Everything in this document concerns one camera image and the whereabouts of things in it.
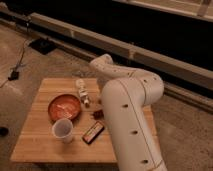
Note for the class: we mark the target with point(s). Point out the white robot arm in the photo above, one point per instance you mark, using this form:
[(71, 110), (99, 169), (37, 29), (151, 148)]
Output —
[(123, 97)]

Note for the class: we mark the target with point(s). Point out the orange ceramic bowl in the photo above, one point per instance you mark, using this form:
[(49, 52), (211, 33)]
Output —
[(64, 106)]

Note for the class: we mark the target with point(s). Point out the black candy bar package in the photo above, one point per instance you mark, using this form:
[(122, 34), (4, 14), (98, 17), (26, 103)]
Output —
[(93, 132)]

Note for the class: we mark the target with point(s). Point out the black floor plate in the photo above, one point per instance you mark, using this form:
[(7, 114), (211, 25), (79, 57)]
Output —
[(44, 46)]

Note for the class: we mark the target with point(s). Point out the wooden table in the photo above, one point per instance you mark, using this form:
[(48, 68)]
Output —
[(37, 143)]

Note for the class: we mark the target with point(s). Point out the black power adapter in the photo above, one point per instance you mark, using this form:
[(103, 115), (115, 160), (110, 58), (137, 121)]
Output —
[(13, 76)]

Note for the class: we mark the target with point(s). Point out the dark object at left edge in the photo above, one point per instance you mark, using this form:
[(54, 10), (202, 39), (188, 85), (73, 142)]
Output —
[(3, 131)]

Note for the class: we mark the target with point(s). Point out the long metal rail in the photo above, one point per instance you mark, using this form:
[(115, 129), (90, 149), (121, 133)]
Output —
[(53, 29)]

